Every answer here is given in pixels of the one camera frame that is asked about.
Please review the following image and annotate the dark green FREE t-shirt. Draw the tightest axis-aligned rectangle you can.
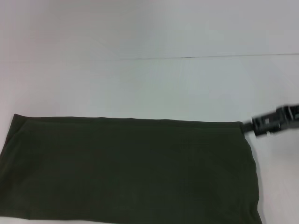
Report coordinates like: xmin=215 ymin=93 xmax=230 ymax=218
xmin=0 ymin=113 xmax=260 ymax=224

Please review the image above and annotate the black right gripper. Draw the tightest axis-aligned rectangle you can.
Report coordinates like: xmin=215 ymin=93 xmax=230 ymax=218
xmin=242 ymin=103 xmax=299 ymax=139

